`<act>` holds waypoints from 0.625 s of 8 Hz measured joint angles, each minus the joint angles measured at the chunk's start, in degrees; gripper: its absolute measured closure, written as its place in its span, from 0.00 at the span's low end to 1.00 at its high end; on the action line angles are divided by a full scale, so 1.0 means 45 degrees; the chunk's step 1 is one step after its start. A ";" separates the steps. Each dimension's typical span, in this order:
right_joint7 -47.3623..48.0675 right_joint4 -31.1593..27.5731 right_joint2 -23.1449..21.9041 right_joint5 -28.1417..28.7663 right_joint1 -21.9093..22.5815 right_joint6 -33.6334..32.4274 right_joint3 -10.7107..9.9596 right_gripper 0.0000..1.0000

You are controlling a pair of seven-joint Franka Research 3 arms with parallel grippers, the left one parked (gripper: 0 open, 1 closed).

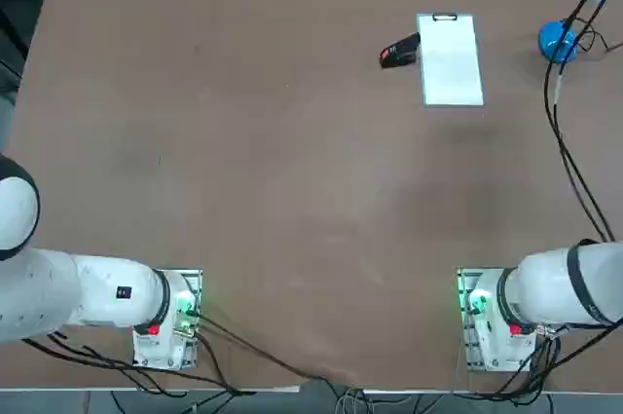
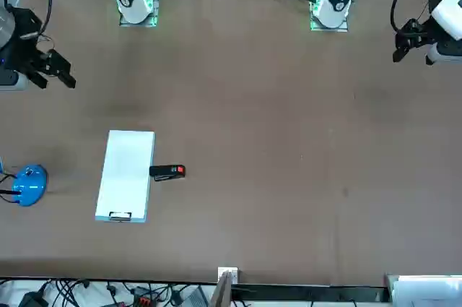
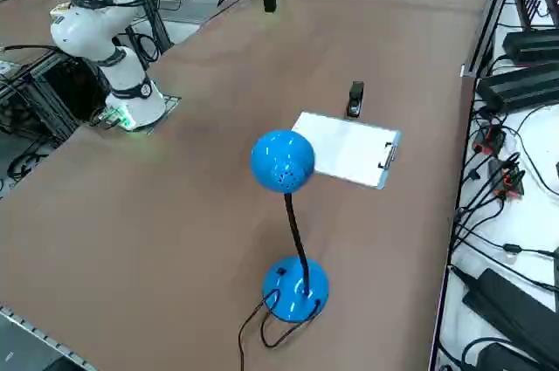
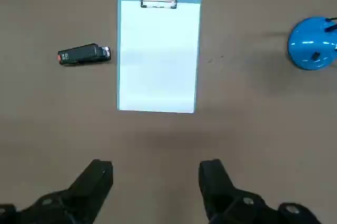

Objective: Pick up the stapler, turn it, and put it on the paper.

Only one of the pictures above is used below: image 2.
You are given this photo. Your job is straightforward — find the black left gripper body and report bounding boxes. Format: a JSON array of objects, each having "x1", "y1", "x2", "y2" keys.
[{"x1": 413, "y1": 19, "x2": 440, "y2": 50}]

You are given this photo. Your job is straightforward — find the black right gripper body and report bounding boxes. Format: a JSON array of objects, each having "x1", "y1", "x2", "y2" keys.
[{"x1": 0, "y1": 7, "x2": 50, "y2": 74}]

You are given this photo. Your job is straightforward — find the black stapler with red end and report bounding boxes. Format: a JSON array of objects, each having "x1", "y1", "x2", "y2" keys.
[{"x1": 149, "y1": 164, "x2": 186, "y2": 182}]

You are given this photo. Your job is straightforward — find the blue round device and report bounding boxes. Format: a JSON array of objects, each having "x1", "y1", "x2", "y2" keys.
[{"x1": 12, "y1": 164, "x2": 48, "y2": 208}]

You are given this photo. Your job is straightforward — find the white paper sheet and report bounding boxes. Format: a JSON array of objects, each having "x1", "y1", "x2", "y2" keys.
[{"x1": 96, "y1": 130, "x2": 155, "y2": 220}]

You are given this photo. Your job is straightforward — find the light blue clipboard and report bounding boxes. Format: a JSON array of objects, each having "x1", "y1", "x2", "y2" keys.
[{"x1": 94, "y1": 129, "x2": 157, "y2": 224}]

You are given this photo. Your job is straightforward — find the black power adapter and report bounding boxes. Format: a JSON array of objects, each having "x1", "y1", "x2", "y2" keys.
[{"x1": 17, "y1": 291, "x2": 50, "y2": 307}]

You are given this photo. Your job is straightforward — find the white box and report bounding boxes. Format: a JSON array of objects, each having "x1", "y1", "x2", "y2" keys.
[{"x1": 385, "y1": 273, "x2": 462, "y2": 307}]

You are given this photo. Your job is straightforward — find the grey metal beam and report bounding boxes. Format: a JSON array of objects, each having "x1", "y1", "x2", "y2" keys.
[{"x1": 209, "y1": 271, "x2": 233, "y2": 307}]

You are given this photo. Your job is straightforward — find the black device cable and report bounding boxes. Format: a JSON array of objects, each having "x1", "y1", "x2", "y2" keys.
[{"x1": 0, "y1": 188, "x2": 22, "y2": 203}]

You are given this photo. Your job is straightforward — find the white wall socket block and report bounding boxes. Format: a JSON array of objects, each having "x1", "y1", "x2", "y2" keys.
[{"x1": 217, "y1": 267, "x2": 240, "y2": 284}]

